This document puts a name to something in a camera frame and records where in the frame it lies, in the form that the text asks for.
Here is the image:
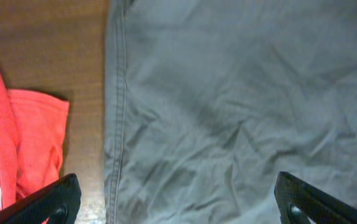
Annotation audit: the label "red t-shirt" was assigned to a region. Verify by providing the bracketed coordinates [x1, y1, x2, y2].
[0, 74, 69, 211]

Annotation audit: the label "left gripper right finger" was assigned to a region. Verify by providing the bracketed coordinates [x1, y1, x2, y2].
[274, 172, 357, 224]

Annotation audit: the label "grey shorts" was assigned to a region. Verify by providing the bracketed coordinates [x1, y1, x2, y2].
[104, 0, 357, 223]

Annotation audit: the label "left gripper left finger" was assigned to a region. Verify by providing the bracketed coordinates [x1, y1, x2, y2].
[0, 174, 81, 224]

